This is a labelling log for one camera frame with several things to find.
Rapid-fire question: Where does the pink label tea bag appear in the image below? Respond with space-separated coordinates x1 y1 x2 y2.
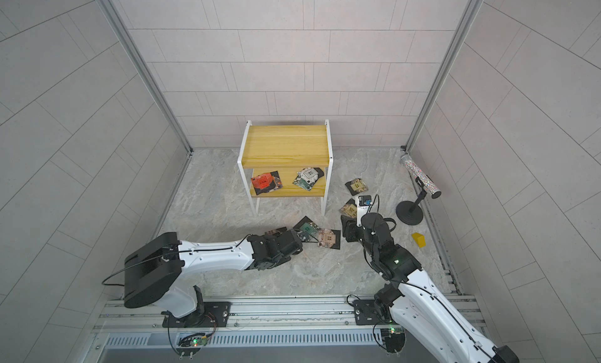
317 229 341 250

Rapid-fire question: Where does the red label tea bag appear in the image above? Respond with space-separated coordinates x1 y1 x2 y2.
251 171 283 195

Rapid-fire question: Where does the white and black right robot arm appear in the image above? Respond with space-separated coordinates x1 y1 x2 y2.
341 213 519 362

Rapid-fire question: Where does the teal label tea bag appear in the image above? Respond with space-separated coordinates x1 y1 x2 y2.
293 216 320 243

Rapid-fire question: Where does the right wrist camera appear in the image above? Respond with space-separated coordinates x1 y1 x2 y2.
355 195 372 227

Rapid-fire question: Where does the wooden two-tier shelf white frame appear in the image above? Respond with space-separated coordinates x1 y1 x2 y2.
237 120 334 215

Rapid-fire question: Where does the left circuit board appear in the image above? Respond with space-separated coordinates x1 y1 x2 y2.
175 333 213 360

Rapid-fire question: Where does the circuit board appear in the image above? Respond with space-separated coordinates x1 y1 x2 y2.
175 333 213 360
380 327 406 355

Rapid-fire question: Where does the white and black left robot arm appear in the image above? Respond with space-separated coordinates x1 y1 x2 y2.
124 230 303 329

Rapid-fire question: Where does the right circuit board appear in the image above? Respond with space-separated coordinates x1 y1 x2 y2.
380 327 406 355

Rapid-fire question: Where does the yellow block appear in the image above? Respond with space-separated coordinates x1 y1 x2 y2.
412 232 427 248

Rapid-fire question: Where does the yellow label tea bag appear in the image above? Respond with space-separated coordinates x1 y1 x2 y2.
340 198 358 219

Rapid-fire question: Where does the patterned tube on black stand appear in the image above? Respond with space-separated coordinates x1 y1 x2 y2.
395 153 442 226

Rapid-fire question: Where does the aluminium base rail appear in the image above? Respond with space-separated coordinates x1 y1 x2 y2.
95 295 377 332

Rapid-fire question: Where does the floral pattern tea bag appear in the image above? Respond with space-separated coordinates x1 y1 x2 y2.
345 178 369 196

